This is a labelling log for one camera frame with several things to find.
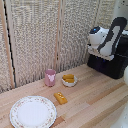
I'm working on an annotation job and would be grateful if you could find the white floral rim plate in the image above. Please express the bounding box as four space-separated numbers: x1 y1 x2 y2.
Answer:
9 95 58 128

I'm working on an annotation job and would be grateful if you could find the beige woven folding screen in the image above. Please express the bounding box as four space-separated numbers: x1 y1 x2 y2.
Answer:
0 0 118 93

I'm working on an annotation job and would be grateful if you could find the small white bowl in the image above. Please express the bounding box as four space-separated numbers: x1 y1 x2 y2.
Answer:
61 75 79 88

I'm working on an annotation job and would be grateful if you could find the pink cup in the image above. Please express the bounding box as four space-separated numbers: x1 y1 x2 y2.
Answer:
44 69 57 88

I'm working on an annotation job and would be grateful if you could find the black air fryer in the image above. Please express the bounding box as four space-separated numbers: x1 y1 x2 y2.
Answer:
86 30 128 80

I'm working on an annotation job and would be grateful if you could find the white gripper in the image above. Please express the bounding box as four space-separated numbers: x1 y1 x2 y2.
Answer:
88 46 115 62

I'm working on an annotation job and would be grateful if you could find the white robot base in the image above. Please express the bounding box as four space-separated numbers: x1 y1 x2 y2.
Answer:
113 106 128 128

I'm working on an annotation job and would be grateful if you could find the black air fryer handle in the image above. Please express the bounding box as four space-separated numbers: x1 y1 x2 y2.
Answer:
100 59 110 70

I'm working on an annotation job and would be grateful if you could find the yellow rectangular block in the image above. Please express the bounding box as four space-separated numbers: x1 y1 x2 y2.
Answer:
53 91 69 105

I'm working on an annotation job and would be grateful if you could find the yellow food piece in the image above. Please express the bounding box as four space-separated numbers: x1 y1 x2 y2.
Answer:
64 78 76 84
62 74 75 80

